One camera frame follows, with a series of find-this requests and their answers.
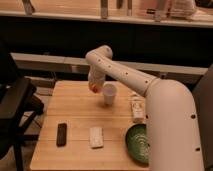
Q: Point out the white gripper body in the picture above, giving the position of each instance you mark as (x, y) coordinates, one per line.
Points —
(95, 80)

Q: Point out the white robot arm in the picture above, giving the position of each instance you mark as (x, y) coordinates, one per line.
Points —
(172, 123)

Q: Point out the white squeeze bottle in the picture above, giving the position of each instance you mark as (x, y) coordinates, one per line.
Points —
(137, 110)

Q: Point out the white sponge block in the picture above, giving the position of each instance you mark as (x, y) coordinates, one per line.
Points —
(96, 137)

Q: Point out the dark brown bar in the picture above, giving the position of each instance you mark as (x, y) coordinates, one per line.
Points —
(61, 134)

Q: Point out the green bowl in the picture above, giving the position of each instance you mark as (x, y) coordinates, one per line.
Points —
(136, 143)

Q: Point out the black chair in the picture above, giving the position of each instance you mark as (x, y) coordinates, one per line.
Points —
(18, 108)

